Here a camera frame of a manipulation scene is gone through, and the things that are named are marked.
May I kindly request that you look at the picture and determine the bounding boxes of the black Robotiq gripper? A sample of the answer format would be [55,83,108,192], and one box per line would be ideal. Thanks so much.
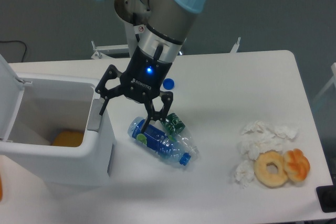
[94,46,174,135]

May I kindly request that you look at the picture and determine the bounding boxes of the white push-lid trash can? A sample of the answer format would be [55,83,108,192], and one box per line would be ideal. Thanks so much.
[1,59,115,186]

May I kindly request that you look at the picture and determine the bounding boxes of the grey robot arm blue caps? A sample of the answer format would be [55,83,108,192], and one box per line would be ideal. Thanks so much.
[96,0,207,131]

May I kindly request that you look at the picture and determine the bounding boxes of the blue bottle cap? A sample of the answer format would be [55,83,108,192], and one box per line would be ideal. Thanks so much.
[163,78,175,90]

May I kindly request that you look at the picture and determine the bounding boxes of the green label plastic bottle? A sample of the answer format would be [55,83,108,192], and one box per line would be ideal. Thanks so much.
[160,112,199,158]

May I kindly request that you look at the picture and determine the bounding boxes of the blue label plastic bottle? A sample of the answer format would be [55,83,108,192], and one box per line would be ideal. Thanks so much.
[128,117,192,166]

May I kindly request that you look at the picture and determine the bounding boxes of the orange item inside bin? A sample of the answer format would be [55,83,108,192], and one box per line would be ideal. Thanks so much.
[51,130,84,147]

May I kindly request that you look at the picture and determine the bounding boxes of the crumpled white tissue middle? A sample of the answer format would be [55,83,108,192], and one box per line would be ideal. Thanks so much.
[238,132,283,161]

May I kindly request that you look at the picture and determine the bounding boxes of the crumpled white tissue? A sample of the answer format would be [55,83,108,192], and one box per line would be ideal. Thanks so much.
[238,132,283,161]
[241,120,300,141]
[234,160,255,188]

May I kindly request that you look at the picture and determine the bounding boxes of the crumpled white tissue top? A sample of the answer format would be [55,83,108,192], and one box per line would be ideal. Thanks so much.
[241,120,300,141]

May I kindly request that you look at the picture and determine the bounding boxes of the crumpled white tissue bottom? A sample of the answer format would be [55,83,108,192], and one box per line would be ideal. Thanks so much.
[234,160,255,188]

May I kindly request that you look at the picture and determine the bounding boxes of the orange object at left edge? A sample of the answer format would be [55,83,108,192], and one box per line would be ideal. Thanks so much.
[0,176,3,201]

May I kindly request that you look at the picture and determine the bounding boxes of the orange twisted bread bun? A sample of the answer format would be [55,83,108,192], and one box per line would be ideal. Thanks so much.
[283,148,310,183]

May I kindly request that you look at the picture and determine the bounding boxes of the black device at edge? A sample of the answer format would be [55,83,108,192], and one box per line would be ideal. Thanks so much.
[316,185,335,213]

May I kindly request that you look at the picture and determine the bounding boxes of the black floor cable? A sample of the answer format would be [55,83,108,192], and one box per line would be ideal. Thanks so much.
[0,40,27,63]

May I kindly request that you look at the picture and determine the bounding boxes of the white frame at right edge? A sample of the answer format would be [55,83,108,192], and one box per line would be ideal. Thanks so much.
[311,62,335,112]

